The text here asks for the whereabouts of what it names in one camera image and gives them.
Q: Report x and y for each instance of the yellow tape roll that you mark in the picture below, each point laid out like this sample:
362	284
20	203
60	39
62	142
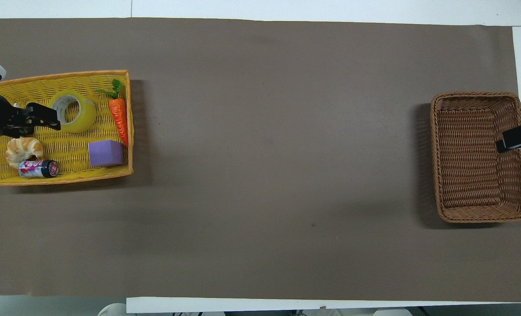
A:
84	118

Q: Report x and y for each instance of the orange toy carrot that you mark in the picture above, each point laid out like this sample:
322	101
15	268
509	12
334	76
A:
120	116

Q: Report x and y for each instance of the croissant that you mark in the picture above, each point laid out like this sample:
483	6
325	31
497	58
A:
21	149

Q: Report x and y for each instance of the small drink can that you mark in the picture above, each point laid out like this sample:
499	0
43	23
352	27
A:
38	169

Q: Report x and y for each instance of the yellow woven basket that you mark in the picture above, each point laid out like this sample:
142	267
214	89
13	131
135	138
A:
73	147

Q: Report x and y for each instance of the purple foam block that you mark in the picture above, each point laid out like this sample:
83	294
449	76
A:
105	153

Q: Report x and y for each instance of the brown wicker basket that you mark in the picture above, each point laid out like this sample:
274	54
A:
471	162

